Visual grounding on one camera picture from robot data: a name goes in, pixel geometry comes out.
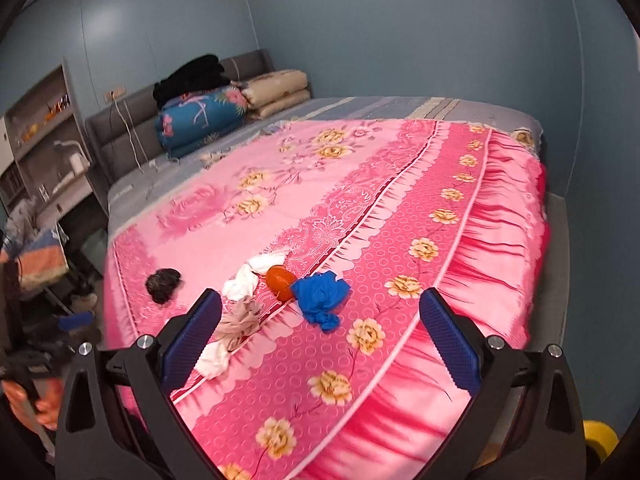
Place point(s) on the blue floral folded quilt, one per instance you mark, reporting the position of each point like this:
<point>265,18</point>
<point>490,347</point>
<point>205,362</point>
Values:
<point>187,123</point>

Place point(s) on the white tissue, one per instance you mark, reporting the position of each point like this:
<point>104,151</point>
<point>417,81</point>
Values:
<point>246,280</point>
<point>213,361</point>

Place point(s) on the wall power socket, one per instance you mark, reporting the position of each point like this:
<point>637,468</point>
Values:
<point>114,94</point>

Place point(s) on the beige folded quilt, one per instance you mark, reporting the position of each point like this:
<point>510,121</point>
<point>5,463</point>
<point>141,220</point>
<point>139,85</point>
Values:
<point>272,93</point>

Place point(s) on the blue glove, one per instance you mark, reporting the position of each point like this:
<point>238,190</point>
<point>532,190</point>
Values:
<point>318,296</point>

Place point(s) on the grey upholstered headboard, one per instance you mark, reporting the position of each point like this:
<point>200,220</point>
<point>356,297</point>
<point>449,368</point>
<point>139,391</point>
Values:
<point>123,134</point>

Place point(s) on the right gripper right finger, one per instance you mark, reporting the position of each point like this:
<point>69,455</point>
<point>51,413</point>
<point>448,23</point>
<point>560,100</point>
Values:
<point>545,439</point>

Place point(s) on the beige crumpled cloth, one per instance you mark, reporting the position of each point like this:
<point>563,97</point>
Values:
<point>244,319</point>

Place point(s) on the pink floral bedspread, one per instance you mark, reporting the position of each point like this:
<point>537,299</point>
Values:
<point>393,206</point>

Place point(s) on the round black plastic bag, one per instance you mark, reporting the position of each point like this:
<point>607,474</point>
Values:
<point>162,284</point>

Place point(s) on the black clothing pile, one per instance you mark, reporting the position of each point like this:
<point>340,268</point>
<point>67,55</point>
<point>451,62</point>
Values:
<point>204,73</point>

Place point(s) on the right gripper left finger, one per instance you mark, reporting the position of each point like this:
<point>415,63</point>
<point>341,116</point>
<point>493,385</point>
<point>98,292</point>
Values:
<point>94,438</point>

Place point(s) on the grey bedside shelf unit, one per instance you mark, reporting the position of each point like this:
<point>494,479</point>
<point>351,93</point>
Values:
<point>50,160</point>

